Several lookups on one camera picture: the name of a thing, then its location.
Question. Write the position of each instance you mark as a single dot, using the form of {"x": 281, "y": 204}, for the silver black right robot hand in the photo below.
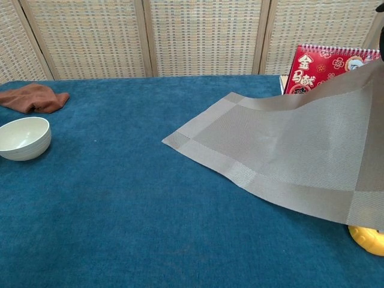
{"x": 381, "y": 45}

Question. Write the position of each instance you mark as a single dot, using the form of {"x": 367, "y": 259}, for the grey woven placemat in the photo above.
{"x": 300, "y": 147}

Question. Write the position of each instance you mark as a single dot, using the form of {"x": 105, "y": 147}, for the white bowl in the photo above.
{"x": 27, "y": 141}

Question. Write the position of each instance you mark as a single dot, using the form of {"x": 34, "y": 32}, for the red desk calendar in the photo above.
{"x": 318, "y": 66}

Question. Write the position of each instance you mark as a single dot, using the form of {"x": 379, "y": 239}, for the bamboo folding screen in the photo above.
{"x": 198, "y": 36}

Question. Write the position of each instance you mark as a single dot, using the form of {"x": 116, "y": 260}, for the yellow tape measure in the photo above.
{"x": 369, "y": 241}

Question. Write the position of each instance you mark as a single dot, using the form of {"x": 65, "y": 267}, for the brown cloth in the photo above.
{"x": 33, "y": 97}

